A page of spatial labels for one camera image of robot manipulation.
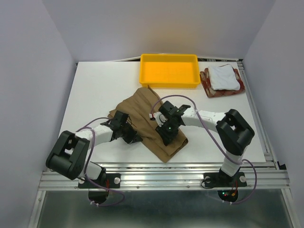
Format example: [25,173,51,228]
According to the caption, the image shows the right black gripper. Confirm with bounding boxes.
[155,119,180,145]

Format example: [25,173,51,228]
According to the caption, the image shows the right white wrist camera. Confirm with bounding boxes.
[149,112,167,127]

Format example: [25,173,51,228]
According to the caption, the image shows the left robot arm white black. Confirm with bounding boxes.
[46,111,143,189]

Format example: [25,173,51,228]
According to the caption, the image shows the white skirt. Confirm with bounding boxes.
[208,64,240,90]

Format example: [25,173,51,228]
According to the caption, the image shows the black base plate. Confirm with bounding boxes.
[78,173,121,189]
[201,172,247,189]

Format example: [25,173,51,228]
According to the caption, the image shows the red plaid skirt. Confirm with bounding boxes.
[200,68,245,98]

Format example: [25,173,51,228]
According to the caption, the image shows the purple cable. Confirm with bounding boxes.
[78,117,126,207]
[149,95,257,205]

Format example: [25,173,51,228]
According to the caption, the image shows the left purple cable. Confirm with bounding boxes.
[78,117,126,207]

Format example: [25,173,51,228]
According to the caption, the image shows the brown skirt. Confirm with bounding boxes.
[108,87,188,163]

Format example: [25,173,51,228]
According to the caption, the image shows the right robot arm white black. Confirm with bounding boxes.
[149,101,255,185]

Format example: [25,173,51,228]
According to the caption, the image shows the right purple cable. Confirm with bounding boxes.
[149,95,257,205]

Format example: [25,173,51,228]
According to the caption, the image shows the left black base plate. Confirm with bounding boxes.
[78,173,121,189]

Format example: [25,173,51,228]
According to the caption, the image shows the yellow plastic tray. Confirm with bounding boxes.
[139,54,200,89]

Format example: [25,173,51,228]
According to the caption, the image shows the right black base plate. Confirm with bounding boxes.
[201,172,247,189]

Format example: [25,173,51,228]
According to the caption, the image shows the aluminium frame rail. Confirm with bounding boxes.
[38,162,292,190]

